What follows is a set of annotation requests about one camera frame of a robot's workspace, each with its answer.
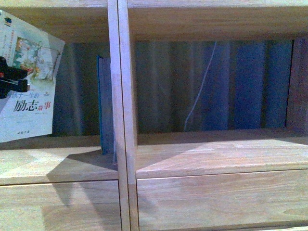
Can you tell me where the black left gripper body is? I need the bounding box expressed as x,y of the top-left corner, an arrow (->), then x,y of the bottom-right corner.
0,56 -> 28,99

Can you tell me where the white paperback story book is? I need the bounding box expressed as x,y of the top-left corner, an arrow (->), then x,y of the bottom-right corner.
0,10 -> 65,142

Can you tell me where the wooden bookshelf left unit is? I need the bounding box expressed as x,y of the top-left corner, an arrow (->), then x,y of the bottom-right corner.
0,0 -> 131,231

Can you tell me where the wooden bookshelf unit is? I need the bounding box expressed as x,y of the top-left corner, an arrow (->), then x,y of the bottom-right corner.
0,0 -> 131,231
118,0 -> 308,231

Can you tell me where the colourful green cartoon book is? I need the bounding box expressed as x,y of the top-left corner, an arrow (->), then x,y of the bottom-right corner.
97,55 -> 114,155

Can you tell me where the upper left wooden drawer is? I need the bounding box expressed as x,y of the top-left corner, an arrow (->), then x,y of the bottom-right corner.
0,180 -> 121,231

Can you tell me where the wooden drawer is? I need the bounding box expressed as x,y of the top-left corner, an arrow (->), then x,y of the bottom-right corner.
0,180 -> 121,231
137,170 -> 308,231

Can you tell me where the dark blue curtain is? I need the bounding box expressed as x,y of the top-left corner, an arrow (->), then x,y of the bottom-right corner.
52,40 -> 293,136

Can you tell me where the upper right wooden drawer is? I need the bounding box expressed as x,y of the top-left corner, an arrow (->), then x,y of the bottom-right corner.
137,170 -> 308,231

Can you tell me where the wooden bookshelf right unit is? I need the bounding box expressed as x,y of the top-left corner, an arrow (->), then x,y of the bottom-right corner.
118,0 -> 308,231

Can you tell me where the white curtain cord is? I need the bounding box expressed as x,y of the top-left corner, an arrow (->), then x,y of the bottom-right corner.
184,41 -> 218,132

